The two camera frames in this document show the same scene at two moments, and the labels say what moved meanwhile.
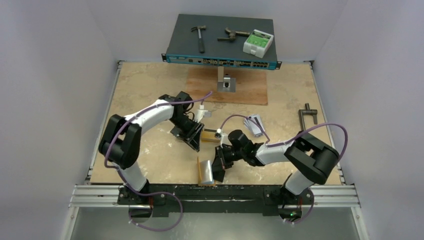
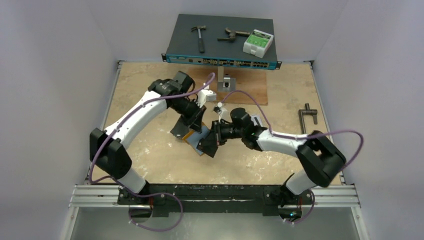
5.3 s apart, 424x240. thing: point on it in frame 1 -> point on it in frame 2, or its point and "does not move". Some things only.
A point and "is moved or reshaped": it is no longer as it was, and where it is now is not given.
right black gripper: [223, 158] -> [215, 133]
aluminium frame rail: [95, 195] does not move
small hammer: [201, 48] does not move
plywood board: [251, 86] does not move
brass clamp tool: [233, 34] does not move
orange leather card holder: [205, 173] is moved or reshaped
